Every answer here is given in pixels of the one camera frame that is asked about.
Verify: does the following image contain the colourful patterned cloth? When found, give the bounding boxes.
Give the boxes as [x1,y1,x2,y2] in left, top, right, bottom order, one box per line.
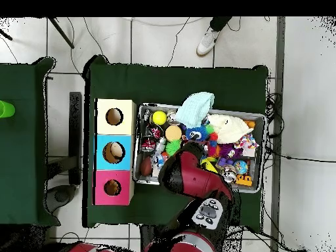
[236,133,261,158]

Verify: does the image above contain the clear mesh bin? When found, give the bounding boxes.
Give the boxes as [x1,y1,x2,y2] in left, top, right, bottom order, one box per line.
[133,103,266,194]

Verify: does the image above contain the person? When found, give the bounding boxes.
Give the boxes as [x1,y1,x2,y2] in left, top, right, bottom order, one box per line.
[196,16,232,57]

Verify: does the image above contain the black tripod leg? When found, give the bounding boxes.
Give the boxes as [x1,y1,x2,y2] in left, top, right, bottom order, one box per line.
[44,16,74,51]

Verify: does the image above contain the dark green table cloth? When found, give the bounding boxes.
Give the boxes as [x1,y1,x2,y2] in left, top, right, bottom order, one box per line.
[0,56,56,226]
[83,54,270,232]

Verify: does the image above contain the blue spiky ball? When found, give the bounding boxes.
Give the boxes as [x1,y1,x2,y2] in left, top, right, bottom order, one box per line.
[184,125,211,144]

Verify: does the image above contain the mint green cloth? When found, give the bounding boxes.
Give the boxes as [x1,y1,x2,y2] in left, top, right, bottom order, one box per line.
[175,92,216,129]

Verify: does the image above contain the red soda can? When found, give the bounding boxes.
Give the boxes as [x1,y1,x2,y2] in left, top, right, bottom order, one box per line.
[141,136,158,152]

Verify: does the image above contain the yellow ball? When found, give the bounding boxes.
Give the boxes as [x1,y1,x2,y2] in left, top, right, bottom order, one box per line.
[152,110,168,126]

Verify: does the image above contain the brown toy football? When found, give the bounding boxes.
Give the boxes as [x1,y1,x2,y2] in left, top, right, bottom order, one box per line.
[139,156,154,178]

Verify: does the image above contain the cream knitted cloth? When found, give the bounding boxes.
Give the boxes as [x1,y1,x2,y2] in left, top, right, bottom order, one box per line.
[209,114,254,145]

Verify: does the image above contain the pink spiky ball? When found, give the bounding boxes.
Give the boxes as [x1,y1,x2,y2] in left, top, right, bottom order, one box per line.
[207,144,222,158]

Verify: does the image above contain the wooden box with three holes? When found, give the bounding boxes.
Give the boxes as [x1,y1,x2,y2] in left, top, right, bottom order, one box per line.
[93,98,137,206]

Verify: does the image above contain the green cup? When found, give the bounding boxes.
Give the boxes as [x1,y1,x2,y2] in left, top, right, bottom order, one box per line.
[0,99,16,119]

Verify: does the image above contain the orange foam disc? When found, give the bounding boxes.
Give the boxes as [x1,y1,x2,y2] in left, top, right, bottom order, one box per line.
[165,125,183,142]

